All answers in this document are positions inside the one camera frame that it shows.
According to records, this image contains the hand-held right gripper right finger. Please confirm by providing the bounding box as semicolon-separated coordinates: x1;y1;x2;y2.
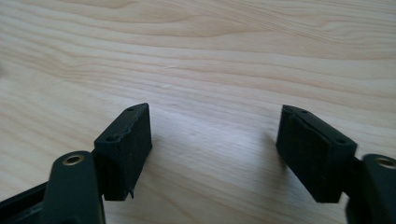
275;104;359;204

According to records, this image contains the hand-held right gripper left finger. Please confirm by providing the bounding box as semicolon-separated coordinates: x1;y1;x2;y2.
93;103;153;202

